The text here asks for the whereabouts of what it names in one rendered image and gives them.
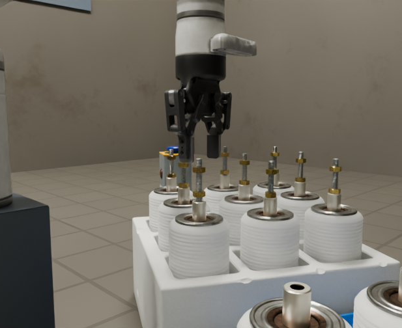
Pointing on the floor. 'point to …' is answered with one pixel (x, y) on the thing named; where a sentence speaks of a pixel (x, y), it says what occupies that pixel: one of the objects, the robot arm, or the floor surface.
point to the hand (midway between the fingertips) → (201, 151)
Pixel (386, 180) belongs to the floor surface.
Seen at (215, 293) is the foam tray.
